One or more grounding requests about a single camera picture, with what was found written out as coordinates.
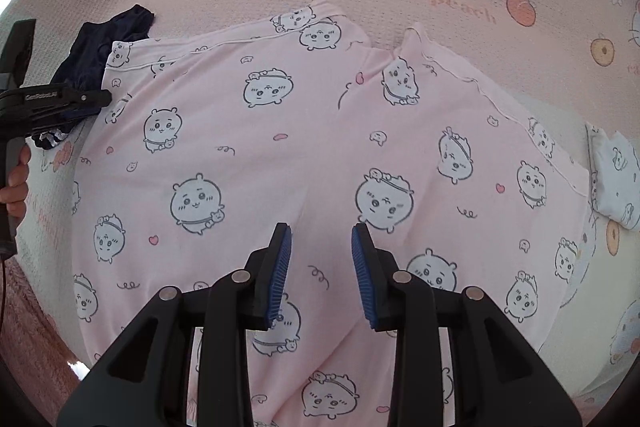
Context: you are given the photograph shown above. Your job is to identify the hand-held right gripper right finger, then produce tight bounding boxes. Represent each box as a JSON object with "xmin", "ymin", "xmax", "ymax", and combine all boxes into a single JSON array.
[{"xmin": 351, "ymin": 222, "xmax": 583, "ymax": 427}]

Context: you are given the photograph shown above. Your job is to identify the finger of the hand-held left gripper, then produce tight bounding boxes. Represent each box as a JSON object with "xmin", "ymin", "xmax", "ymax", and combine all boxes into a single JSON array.
[{"xmin": 62, "ymin": 89, "xmax": 113, "ymax": 122}]

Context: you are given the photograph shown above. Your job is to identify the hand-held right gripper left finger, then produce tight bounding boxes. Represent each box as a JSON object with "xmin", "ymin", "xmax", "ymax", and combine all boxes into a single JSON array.
[{"xmin": 56, "ymin": 222, "xmax": 293, "ymax": 427}]

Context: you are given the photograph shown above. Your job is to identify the pink printed pajama pants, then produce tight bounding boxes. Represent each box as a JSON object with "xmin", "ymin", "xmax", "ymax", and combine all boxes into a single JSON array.
[{"xmin": 70, "ymin": 0, "xmax": 594, "ymax": 427}]

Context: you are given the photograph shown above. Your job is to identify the person's left hand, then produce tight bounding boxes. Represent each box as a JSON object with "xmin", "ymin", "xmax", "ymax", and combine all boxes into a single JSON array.
[{"xmin": 0, "ymin": 146, "xmax": 32, "ymax": 220}]

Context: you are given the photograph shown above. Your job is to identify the navy shorts with white stripes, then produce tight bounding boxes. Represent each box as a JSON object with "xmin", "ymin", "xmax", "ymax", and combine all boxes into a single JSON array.
[{"xmin": 32, "ymin": 5, "xmax": 156, "ymax": 151}]

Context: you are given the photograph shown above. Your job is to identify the pink fleece robe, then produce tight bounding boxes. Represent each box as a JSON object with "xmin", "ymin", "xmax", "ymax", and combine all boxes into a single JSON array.
[{"xmin": 0, "ymin": 257, "xmax": 96, "ymax": 408}]

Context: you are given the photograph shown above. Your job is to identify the white printed folded garment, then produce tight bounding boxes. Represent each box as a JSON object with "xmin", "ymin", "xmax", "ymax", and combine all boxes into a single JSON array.
[{"xmin": 586, "ymin": 122, "xmax": 640, "ymax": 230}]

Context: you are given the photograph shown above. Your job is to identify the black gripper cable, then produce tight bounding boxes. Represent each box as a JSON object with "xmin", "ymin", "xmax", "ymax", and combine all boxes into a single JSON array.
[{"xmin": 0, "ymin": 254, "xmax": 9, "ymax": 350}]

